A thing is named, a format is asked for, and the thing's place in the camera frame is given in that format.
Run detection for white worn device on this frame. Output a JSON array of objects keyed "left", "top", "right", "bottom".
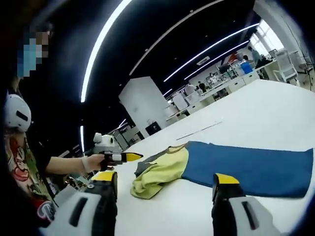
[{"left": 3, "top": 94, "right": 32, "bottom": 132}]

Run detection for ceiling light strip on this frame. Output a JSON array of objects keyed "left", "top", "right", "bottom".
[
  {"left": 80, "top": 0, "right": 134, "bottom": 104},
  {"left": 163, "top": 23, "right": 260, "bottom": 83},
  {"left": 184, "top": 40, "right": 250, "bottom": 81}
]

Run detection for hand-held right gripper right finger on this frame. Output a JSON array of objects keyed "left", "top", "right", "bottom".
[{"left": 211, "top": 173, "right": 292, "bottom": 236}]

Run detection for yellow and blue garment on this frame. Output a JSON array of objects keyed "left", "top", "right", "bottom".
[{"left": 129, "top": 141, "right": 315, "bottom": 200}]

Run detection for person's left hand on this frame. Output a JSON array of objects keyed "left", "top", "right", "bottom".
[{"left": 86, "top": 154, "right": 115, "bottom": 173}]

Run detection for white mesh office chair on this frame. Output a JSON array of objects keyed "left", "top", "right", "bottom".
[{"left": 272, "top": 50, "right": 301, "bottom": 84}]

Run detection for black square panel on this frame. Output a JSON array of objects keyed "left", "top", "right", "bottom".
[{"left": 145, "top": 121, "right": 162, "bottom": 136}]

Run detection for person's printed shirt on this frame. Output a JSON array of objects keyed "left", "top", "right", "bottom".
[{"left": 4, "top": 129, "right": 59, "bottom": 223}]

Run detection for white office desks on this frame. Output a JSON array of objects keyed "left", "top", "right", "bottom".
[{"left": 166, "top": 70, "right": 262, "bottom": 121}]

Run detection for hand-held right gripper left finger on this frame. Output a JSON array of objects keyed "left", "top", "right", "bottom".
[{"left": 48, "top": 171, "right": 119, "bottom": 236}]

